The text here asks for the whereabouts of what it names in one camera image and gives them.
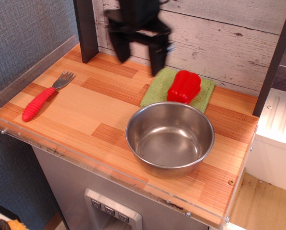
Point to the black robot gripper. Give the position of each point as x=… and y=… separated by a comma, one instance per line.
x=137, y=20

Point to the red toy bell pepper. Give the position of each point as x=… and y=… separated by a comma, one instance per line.
x=185, y=87

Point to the green cloth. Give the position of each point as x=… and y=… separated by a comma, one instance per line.
x=157, y=91

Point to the stainless steel bowl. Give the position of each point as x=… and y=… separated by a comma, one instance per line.
x=169, y=139

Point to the clear acrylic table guard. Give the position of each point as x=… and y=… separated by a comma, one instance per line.
x=99, y=145

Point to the grey toy fridge cabinet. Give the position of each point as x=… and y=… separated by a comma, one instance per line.
x=69, y=180

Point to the silver dispenser button panel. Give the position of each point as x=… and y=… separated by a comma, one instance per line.
x=108, y=214

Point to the orange and black object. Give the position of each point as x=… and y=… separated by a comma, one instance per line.
x=12, y=225

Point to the dark left shelf post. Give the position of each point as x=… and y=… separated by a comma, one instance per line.
x=86, y=27

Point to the dark shelf post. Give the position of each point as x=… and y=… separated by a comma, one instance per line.
x=272, y=70
x=86, y=27

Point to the fork with red handle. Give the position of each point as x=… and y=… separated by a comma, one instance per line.
x=36, y=104

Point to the dark right shelf post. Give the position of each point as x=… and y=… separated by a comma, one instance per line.
x=272, y=70

